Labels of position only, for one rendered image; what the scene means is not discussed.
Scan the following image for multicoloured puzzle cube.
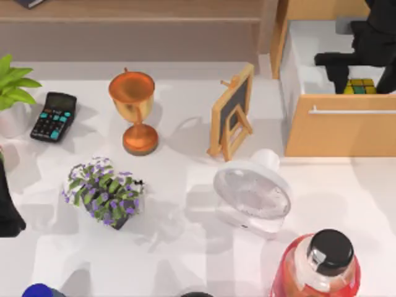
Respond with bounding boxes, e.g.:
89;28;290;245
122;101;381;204
343;78;378;95

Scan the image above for pale grey rounded box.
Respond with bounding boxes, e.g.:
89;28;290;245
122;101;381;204
335;17;354;35

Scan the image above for white drawer inside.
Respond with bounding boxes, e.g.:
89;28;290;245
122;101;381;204
279;19;396;95

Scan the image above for pale wooden drawer front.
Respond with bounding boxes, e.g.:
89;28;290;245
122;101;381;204
283;93;396;159

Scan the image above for wooden cupboard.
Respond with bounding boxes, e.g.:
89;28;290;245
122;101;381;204
270;0;372;80

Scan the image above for wooden framed blackboard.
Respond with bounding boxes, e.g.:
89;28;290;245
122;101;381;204
206;62;256;163

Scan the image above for white table fan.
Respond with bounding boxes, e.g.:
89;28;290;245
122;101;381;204
212;148;293;241

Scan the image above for red bottle with black cap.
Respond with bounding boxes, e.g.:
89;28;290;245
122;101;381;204
270;228;362;297

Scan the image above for copper and gold trophy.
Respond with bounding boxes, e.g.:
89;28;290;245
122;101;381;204
108;67;160;157

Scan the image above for purple flower plant pot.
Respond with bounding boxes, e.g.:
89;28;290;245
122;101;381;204
61;155;147;231

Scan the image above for black calculator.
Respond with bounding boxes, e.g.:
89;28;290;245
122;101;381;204
29;91;78;144

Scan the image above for dark blue book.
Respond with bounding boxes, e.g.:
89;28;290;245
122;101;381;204
13;0;48;10

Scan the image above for green plant in white pot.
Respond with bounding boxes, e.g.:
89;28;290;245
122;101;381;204
0;54;43;139

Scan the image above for blue bottle cap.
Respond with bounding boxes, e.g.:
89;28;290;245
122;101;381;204
21;282;67;297

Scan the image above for long metal handle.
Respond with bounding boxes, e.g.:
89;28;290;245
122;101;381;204
308;105;396;116

